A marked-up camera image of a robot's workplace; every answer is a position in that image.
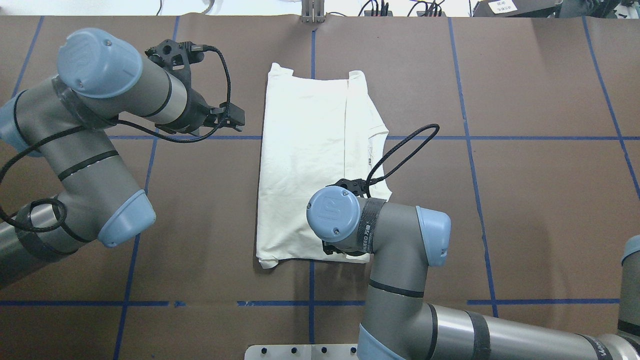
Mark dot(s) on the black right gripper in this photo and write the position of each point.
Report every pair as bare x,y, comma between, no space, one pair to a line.
332,248

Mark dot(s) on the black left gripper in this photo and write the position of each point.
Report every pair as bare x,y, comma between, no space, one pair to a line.
196,113

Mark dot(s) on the cream long-sleeve printed shirt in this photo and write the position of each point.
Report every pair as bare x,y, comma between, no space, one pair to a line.
315,132

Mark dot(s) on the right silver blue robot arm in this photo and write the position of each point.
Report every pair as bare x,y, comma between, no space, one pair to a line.
398,324

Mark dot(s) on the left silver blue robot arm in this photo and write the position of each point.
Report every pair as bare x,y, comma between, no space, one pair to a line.
176,91

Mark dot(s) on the orange black connector block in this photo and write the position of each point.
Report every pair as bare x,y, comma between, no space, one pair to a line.
375,9

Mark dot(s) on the black box with label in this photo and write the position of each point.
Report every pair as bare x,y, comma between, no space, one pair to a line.
514,8

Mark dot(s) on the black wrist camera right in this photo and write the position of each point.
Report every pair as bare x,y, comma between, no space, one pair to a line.
360,187

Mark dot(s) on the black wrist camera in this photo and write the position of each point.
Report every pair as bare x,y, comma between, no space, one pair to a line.
170,54
360,187

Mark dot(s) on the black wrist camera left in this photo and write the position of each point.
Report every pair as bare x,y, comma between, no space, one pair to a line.
170,54

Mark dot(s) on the white post with base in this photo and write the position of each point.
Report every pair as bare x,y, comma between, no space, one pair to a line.
340,351

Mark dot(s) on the aluminium frame post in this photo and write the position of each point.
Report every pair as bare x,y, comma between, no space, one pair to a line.
313,11

